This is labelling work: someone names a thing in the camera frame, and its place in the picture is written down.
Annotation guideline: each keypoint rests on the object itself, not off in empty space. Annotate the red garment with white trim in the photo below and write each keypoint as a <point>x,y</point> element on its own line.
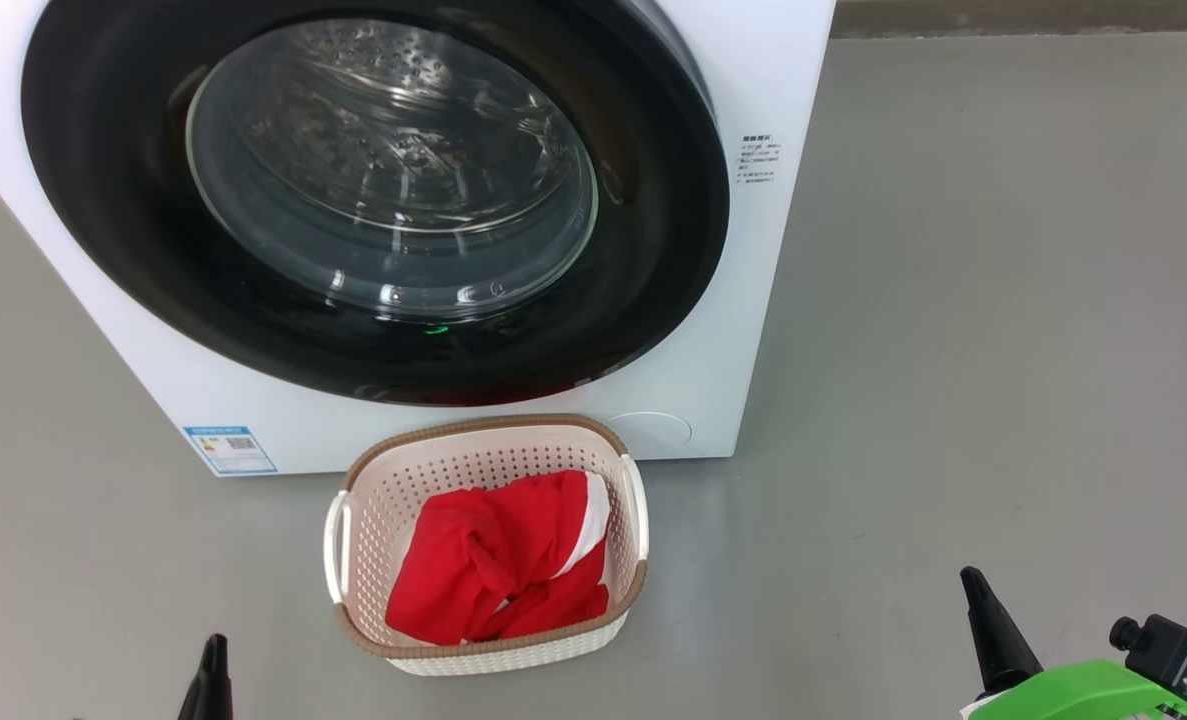
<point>473,560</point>

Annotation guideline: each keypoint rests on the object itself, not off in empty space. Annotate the white front-load washing machine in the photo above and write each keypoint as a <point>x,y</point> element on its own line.
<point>753,300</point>

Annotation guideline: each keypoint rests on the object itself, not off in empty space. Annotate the dark round glass washer door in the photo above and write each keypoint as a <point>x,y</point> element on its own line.
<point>103,200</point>

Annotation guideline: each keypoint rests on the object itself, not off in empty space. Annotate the round white filter cover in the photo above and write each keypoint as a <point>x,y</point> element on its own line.
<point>650,431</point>

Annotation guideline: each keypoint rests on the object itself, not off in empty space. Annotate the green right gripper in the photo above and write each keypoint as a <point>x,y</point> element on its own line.
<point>1083,695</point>

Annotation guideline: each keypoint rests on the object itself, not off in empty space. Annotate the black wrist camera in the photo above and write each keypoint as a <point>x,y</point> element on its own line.
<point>1168,650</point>

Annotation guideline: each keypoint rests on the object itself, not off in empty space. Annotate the cream perforated laundry basket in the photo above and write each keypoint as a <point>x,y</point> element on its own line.
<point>393,490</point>

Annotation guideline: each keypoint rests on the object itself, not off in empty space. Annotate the small printed text label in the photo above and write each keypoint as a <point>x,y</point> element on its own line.
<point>758,160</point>

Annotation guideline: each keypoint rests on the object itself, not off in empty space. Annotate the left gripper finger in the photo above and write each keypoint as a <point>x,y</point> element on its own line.
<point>211,690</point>

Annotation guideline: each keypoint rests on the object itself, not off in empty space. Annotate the blue energy label sticker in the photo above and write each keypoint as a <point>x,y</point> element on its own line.
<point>230,450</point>

